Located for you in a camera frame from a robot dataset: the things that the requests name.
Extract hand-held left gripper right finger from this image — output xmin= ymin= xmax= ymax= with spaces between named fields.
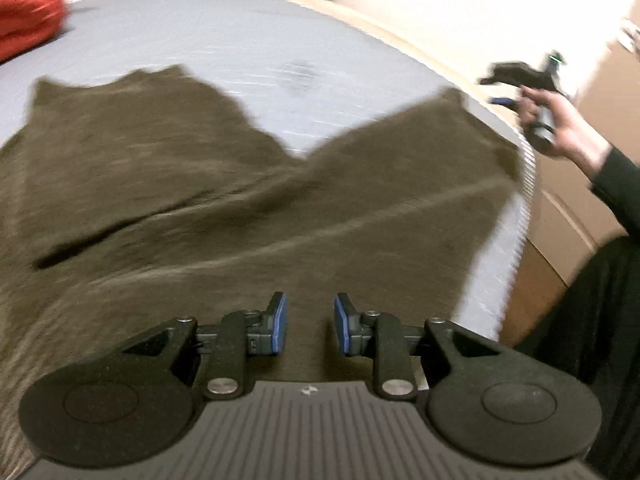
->
xmin=333 ymin=292 xmax=502 ymax=402

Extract red cloth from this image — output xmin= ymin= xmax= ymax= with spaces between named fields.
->
xmin=0 ymin=0 xmax=69 ymax=64

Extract white panelled door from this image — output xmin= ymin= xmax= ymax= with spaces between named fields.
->
xmin=527 ymin=30 xmax=640 ymax=283

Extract person's right forearm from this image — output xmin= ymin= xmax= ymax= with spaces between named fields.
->
xmin=590 ymin=145 xmax=640 ymax=233

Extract grey mattress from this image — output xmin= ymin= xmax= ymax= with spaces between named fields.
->
xmin=0 ymin=0 xmax=538 ymax=346

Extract wooden table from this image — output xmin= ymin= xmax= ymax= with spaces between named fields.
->
xmin=50 ymin=0 xmax=571 ymax=348

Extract person's right hand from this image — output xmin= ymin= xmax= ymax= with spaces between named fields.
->
xmin=516 ymin=85 xmax=614 ymax=172

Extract person's dark clothing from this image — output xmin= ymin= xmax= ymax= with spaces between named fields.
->
xmin=512 ymin=234 xmax=640 ymax=480

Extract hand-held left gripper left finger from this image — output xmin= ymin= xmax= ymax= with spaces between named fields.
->
xmin=121 ymin=291 xmax=289 ymax=402

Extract brown corduroy pants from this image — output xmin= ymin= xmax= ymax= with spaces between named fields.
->
xmin=0 ymin=64 xmax=523 ymax=480

